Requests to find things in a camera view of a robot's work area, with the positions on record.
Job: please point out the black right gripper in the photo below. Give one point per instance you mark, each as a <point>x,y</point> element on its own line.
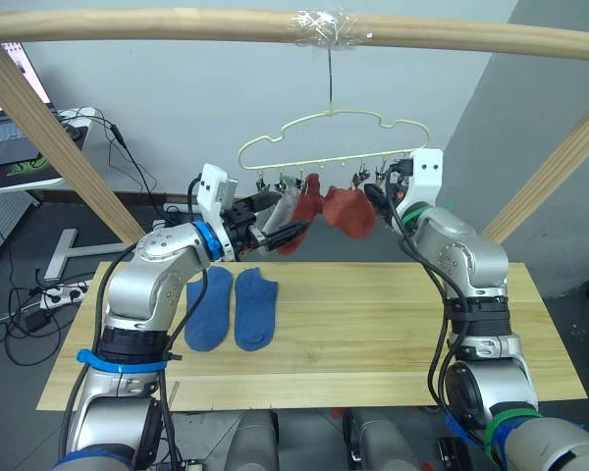
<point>397,184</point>

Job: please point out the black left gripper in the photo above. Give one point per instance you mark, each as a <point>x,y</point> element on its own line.
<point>240,228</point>

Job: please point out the grey sock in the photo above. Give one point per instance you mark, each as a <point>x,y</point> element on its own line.
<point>282,211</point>

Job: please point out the blue sock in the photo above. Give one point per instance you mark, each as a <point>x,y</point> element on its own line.
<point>255,309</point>
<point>206,314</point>

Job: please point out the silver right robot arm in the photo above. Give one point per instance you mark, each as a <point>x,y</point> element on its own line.
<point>461,250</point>

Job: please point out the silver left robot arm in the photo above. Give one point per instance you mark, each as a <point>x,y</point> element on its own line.
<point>147,275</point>

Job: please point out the metal sock clip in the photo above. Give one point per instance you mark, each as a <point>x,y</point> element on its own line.
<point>380,172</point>
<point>261,182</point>
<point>280,185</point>
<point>359,177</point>
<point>300,182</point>

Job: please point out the cream clip hanger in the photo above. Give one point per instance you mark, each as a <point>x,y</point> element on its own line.
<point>331,112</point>

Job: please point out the red sock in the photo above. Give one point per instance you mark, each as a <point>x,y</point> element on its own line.
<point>309,203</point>
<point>351,211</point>

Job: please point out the clear tape wrap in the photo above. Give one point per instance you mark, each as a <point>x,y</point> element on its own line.
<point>324,27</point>

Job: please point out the white desk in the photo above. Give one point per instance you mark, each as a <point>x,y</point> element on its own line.
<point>91,137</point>

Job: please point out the grey metal desk foot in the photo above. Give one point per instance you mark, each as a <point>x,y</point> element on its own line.
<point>61,255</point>

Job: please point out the grey rounded shape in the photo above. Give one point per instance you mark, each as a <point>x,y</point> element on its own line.
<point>383,441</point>
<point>250,441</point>

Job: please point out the white power strip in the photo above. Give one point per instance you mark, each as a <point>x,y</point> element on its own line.
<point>61,296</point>

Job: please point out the curved wooden rack bar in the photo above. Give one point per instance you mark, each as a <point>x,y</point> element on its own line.
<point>127,24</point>

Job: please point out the black green mouse mat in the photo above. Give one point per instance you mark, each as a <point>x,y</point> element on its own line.
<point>24,169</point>

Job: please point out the black power adapter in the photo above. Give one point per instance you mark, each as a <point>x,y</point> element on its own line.
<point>37,320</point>

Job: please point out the white perforated panel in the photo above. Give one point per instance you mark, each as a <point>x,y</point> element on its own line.
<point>0,230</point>

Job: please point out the open laptop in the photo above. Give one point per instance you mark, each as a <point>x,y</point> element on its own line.
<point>0,132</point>

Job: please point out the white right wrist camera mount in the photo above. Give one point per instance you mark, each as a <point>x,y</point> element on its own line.
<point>429,172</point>

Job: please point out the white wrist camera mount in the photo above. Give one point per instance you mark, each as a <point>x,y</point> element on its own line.
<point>211,186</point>
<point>429,172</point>

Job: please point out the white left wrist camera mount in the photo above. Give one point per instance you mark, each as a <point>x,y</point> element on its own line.
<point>211,186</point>

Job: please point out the slanted wooden rack post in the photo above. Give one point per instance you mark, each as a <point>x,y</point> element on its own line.
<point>54,142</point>
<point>559,162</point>

